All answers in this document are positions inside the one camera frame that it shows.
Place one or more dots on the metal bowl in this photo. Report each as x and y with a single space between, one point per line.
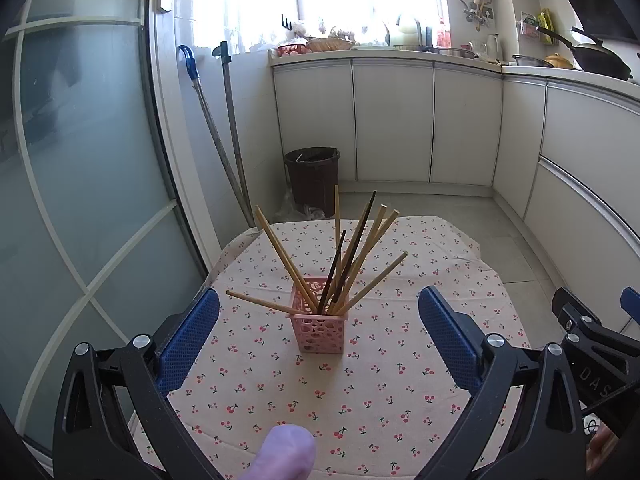
531 60

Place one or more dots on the metal sink basin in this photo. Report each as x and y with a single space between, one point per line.
452 52

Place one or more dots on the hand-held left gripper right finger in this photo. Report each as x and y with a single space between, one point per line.
445 330

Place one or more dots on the white plastic jug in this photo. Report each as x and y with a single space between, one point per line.
405 32

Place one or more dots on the person's right hand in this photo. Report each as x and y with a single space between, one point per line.
602 455

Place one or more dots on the red plastic basket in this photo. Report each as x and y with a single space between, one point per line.
292 51

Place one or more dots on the brown plastic trash bin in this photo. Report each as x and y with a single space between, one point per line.
312 175

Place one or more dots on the wicker basket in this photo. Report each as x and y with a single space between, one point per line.
330 45

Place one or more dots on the white kitchen base cabinets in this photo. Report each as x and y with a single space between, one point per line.
390 120

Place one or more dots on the clear plastic bag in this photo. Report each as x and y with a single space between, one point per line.
295 207

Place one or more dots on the red bottle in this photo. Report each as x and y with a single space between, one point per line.
441 35

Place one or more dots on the black wok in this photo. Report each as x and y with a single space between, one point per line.
600 60

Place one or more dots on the lilac rounded cloth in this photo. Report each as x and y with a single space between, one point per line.
285 452

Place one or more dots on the white electric kettle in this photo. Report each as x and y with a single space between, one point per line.
493 49

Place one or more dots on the dark brown chopstick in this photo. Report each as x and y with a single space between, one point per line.
363 219
335 260

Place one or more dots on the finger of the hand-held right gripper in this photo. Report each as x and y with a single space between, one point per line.
585 330
631 302

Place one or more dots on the wall rack with packets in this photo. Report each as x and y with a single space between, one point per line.
537 22

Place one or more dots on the brown clay pot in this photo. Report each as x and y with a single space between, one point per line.
559 61

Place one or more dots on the small dark hand fork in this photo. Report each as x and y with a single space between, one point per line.
287 22

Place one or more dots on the cherry print tablecloth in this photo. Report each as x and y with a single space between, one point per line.
350 410

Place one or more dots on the frosted glass sliding door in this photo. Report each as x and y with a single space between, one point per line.
90 160

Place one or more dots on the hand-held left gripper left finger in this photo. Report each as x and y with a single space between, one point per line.
192 332

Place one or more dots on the pink perforated chopstick holder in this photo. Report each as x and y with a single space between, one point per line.
320 332

